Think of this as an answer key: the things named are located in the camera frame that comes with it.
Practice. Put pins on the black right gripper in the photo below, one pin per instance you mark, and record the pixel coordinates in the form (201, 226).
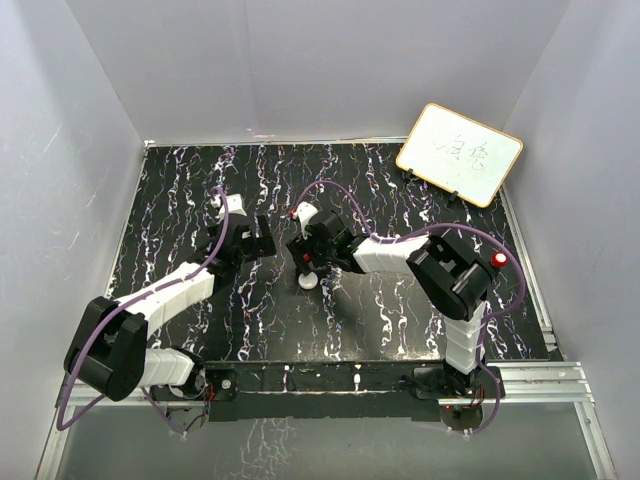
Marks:
(302, 246)

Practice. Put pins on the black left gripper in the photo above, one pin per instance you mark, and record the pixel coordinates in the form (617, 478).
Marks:
(260, 246)

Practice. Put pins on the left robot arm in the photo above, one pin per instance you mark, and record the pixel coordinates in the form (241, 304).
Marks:
(111, 339)

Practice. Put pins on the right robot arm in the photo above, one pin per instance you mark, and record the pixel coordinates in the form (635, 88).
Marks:
(453, 276)

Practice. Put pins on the white round charging case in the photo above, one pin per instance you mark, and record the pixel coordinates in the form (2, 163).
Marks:
(308, 281)

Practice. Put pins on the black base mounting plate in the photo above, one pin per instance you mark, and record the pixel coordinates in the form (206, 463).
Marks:
(349, 389)

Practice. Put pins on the yellow framed whiteboard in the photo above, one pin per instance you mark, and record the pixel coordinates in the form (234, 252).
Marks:
(459, 155)

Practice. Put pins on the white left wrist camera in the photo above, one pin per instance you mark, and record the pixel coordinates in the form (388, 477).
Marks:
(234, 205)

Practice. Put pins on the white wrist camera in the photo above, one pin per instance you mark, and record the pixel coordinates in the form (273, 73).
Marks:
(234, 205)
(303, 213)

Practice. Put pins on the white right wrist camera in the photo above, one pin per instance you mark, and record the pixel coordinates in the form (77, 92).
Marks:
(303, 213)

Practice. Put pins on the aluminium frame rail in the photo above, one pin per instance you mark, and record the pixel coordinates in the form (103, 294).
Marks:
(524, 382)

